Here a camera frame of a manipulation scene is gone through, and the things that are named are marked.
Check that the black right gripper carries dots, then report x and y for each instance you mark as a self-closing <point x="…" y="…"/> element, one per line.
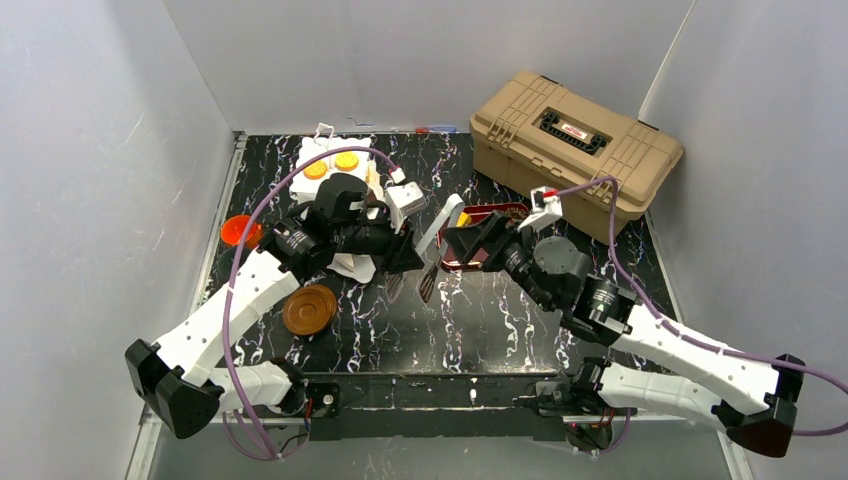
<point x="484" y="240"/>

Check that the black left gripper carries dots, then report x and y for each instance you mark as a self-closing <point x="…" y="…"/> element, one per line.
<point x="400" y="245"/>

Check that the yellow decorated cake slice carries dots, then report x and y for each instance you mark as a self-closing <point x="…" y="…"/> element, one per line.
<point x="463" y="220"/>

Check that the white three-tier cake stand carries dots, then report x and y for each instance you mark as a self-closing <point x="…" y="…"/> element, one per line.
<point x="340" y="195"/>

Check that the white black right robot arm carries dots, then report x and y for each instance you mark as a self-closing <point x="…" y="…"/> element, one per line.
<point x="752" y="403"/>

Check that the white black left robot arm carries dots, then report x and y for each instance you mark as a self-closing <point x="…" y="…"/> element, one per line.
<point x="178" y="376"/>

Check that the red dessert tray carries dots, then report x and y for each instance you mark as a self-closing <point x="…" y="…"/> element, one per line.
<point x="477" y="213"/>

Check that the chocolate sprinkled donut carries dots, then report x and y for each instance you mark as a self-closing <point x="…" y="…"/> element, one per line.
<point x="516" y="212"/>

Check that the brown round wooden lid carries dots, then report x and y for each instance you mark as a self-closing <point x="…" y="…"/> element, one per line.
<point x="309" y="310"/>

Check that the red blue screwdriver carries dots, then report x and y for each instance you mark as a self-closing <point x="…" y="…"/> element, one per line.
<point x="436" y="129"/>

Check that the tan plastic toolbox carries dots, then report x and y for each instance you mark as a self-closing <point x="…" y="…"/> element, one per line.
<point x="534" y="132"/>

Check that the orange plastic cup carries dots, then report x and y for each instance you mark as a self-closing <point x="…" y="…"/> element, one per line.
<point x="233" y="229"/>

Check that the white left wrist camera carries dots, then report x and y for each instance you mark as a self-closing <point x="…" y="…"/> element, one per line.
<point x="403" y="197"/>

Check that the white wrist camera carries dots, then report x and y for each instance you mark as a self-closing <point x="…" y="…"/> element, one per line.
<point x="403" y="197"/>
<point x="546" y="209"/>

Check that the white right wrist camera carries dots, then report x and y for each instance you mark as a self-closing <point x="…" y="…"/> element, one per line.
<point x="546" y="209"/>

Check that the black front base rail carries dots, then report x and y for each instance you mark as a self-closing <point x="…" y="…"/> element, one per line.
<point x="351" y="406"/>

